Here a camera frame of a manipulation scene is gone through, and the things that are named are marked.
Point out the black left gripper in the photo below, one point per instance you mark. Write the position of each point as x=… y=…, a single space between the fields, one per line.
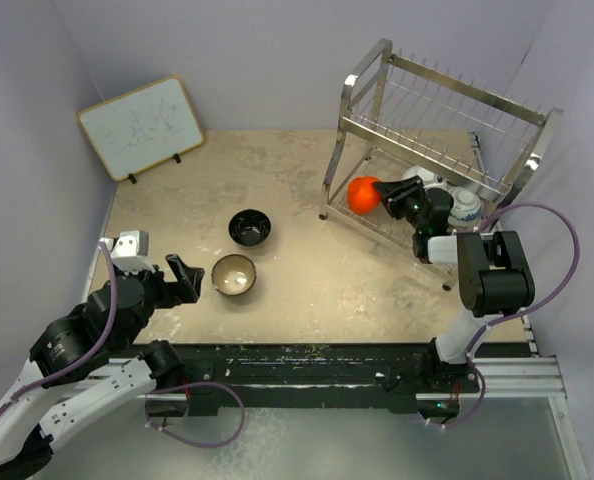
x=188 y=277

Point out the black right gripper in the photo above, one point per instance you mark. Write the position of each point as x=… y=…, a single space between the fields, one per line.
x=392 y=192

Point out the orange bowl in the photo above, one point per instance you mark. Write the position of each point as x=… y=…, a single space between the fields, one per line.
x=362 y=196

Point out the blue floral white bowl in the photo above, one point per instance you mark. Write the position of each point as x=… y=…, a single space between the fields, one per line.
x=467 y=208

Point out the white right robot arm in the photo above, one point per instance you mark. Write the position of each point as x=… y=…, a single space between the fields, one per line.
x=494 y=279

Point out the stainless steel dish rack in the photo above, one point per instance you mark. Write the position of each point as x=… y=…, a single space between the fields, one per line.
x=397 y=112

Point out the beige bowl with dark rim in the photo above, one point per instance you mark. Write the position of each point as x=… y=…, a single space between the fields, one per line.
x=233 y=275

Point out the black glossy bowl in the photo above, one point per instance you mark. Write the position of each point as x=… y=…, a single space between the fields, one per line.
x=249 y=228

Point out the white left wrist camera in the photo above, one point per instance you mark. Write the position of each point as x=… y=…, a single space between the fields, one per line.
x=129 y=252

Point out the small whiteboard with wooden frame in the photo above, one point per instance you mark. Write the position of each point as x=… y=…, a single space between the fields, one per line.
x=142 y=128

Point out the black table edge rail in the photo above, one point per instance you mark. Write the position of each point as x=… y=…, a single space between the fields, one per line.
x=385 y=376

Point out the aluminium frame rail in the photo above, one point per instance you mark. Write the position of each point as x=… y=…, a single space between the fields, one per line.
x=522 y=378

